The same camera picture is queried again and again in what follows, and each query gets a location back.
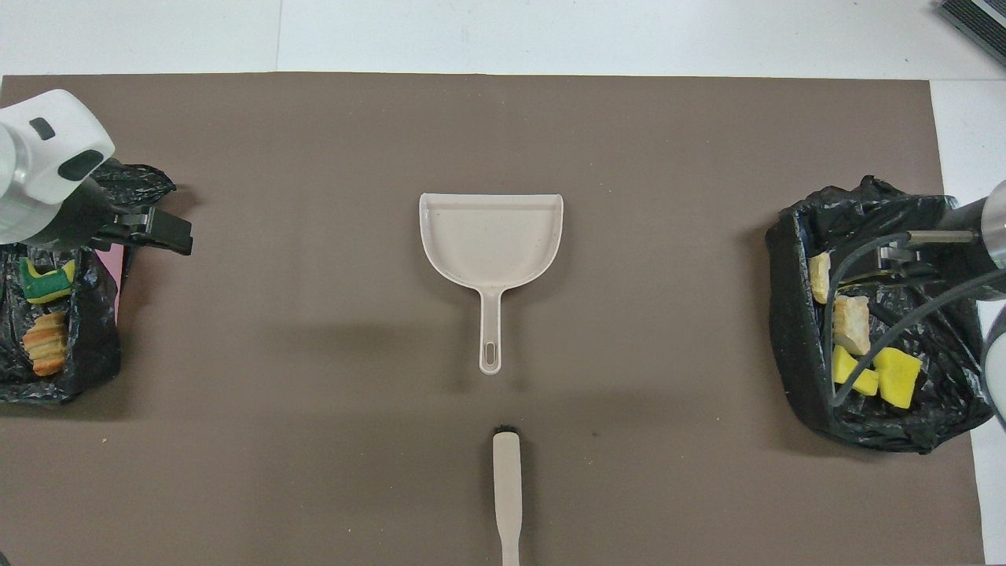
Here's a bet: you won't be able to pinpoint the brown table mat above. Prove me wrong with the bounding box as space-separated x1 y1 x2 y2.
0 72 987 566

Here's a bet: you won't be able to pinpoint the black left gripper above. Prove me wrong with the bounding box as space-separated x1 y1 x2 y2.
35 177 194 256

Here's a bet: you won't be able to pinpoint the black ribbed object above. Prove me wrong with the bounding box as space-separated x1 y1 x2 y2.
937 0 1006 68

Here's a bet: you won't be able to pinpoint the beige foam chunk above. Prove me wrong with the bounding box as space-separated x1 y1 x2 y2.
833 296 872 358
810 253 832 305

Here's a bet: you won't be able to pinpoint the yellow wedge sponge piece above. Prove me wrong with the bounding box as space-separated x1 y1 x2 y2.
871 347 923 410

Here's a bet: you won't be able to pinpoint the beige plastic dustpan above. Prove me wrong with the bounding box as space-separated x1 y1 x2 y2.
419 193 564 376

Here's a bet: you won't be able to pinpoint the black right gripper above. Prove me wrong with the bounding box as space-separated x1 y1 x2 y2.
879 198 997 301

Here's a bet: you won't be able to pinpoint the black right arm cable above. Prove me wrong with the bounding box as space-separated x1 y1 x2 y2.
824 230 1006 407

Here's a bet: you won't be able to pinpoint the yellow L-shaped sponge piece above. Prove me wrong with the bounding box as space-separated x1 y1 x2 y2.
19 258 77 305

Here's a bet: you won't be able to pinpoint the pink bin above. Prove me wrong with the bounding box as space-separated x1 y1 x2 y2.
108 242 128 303

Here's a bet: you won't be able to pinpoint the black trash bag bin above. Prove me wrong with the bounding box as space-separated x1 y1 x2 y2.
0 157 178 406
766 175 997 454

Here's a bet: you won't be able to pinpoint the brown cork-like chunk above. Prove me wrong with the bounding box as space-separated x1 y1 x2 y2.
22 312 69 377

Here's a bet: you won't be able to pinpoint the beige hand brush black bristles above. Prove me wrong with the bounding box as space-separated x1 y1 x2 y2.
493 426 523 566

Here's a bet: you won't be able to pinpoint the yellow rectangular sponge piece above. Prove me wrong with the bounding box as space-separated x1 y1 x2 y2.
829 346 879 396

